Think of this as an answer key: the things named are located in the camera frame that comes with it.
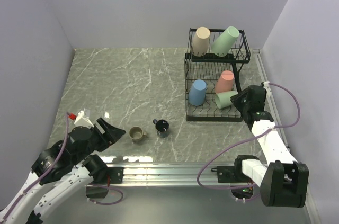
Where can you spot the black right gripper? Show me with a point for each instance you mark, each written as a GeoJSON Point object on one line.
{"type": "Point", "coordinates": [235, 99]}

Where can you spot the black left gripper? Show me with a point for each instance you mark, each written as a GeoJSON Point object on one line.
{"type": "Point", "coordinates": [112, 134]}

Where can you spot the small green plastic tumbler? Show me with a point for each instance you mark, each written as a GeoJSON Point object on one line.
{"type": "Point", "coordinates": [223, 99]}

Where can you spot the pink plastic tumbler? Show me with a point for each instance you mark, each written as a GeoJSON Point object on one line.
{"type": "Point", "coordinates": [225, 82]}

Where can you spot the olive ceramic mug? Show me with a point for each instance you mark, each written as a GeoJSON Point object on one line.
{"type": "Point", "coordinates": [137, 134]}

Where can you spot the blue plastic tumbler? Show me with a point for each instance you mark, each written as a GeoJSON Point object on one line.
{"type": "Point", "coordinates": [197, 92]}

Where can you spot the dark blue ceramic mug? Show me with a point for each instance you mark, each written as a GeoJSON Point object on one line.
{"type": "Point", "coordinates": [162, 128]}

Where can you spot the large green plastic tumbler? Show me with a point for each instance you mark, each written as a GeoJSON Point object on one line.
{"type": "Point", "coordinates": [223, 44]}

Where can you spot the beige plastic tumbler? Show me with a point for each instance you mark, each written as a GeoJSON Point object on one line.
{"type": "Point", "coordinates": [200, 41]}

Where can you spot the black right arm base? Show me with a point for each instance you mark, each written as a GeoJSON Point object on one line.
{"type": "Point", "coordinates": [228, 174]}

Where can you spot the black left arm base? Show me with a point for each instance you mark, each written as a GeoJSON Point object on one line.
{"type": "Point", "coordinates": [115, 174]}

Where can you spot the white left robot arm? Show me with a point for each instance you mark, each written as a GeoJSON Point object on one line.
{"type": "Point", "coordinates": [61, 169]}

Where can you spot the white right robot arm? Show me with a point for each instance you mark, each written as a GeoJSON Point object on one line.
{"type": "Point", "coordinates": [283, 181]}

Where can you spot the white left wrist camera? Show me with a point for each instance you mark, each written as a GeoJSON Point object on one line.
{"type": "Point", "coordinates": [83, 119]}

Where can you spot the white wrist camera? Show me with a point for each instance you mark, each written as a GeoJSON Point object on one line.
{"type": "Point", "coordinates": [266, 86]}
{"type": "Point", "coordinates": [83, 119]}

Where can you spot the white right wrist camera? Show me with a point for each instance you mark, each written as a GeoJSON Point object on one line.
{"type": "Point", "coordinates": [266, 86]}

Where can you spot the black wire dish rack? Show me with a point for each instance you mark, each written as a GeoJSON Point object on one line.
{"type": "Point", "coordinates": [208, 68]}

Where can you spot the aluminium mounting rail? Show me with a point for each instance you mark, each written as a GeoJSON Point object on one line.
{"type": "Point", "coordinates": [170, 193]}

